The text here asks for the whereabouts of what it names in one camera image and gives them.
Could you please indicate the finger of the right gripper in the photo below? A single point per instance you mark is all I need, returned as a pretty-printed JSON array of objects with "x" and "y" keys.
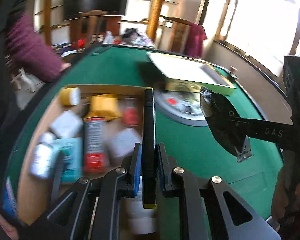
[{"x": 280, "y": 134}]

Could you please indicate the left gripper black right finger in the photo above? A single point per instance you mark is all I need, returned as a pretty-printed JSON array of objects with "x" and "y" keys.
[{"x": 208, "y": 208}]

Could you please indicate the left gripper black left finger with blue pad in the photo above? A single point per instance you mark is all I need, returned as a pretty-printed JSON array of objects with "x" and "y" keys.
[{"x": 90, "y": 208}]

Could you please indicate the black foil snack bag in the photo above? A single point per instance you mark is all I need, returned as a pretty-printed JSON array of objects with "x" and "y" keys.
[{"x": 221, "y": 115}]

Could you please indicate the small white box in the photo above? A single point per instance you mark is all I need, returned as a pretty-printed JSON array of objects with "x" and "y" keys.
[{"x": 122, "y": 145}]

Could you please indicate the red white long box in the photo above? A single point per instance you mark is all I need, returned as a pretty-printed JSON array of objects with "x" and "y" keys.
[{"x": 94, "y": 154}]

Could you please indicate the white pill bottle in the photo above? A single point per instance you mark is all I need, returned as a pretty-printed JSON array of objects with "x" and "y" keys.
[{"x": 141, "y": 221}]

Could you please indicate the green capped black marker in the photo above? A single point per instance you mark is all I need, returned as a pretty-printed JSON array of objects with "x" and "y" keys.
[{"x": 56, "y": 176}]

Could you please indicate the person maroon sleeve forearm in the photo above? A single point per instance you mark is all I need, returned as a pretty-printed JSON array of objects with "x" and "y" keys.
[{"x": 28, "y": 50}]

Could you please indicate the bystander hand on table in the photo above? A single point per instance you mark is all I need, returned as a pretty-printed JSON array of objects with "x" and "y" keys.
[{"x": 64, "y": 66}]

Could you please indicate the round mahjong table console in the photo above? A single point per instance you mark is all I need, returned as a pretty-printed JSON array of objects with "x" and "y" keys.
[{"x": 182, "y": 107}]

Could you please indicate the dark ink bottle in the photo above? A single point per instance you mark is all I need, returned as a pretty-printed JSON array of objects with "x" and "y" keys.
[{"x": 233, "y": 73}]

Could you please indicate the gold white gift box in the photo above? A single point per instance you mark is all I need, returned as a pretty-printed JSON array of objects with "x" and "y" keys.
[{"x": 189, "y": 75}]

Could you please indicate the cardboard box tray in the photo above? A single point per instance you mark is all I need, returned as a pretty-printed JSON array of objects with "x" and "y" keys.
[{"x": 34, "y": 193}]

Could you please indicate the white box in tray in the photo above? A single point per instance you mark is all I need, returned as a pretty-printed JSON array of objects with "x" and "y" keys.
[{"x": 67, "y": 125}]

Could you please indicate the red small bottle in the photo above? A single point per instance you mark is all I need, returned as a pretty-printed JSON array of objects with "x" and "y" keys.
[{"x": 130, "y": 114}]

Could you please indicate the maroon cloth on chair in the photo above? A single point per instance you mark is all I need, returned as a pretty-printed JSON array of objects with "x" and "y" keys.
[{"x": 194, "y": 44}]

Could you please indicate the yellow snack pouch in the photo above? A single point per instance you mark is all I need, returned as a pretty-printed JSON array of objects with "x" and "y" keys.
[{"x": 104, "y": 106}]

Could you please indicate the yellow white roll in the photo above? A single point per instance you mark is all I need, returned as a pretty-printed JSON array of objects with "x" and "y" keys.
[{"x": 70, "y": 96}]

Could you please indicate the wooden chair with cloth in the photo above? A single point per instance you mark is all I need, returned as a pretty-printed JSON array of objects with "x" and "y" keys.
[{"x": 174, "y": 34}]

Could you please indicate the patterned bag pile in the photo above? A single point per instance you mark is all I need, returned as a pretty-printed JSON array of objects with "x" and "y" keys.
[{"x": 134, "y": 37}]

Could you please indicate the wooden chair left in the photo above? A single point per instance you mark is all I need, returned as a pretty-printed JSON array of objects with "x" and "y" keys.
[{"x": 95, "y": 18}]

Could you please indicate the window frame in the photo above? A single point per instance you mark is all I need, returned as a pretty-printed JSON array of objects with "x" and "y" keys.
[{"x": 263, "y": 32}]

